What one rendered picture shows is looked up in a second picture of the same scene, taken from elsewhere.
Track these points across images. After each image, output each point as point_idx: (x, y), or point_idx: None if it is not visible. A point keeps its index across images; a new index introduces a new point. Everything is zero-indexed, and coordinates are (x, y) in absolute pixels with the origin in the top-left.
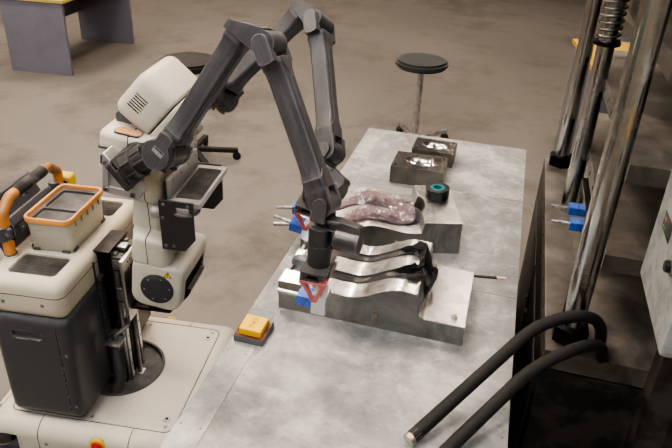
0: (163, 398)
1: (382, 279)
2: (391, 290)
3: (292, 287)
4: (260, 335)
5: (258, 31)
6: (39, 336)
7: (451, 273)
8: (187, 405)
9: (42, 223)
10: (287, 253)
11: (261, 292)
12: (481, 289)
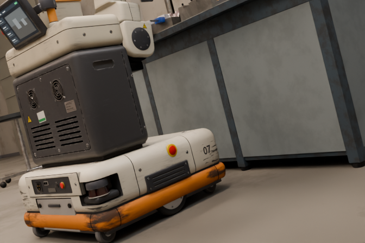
0: (164, 136)
1: None
2: None
3: None
4: None
5: None
6: (109, 65)
7: None
8: None
9: None
10: (171, 26)
11: (196, 14)
12: None
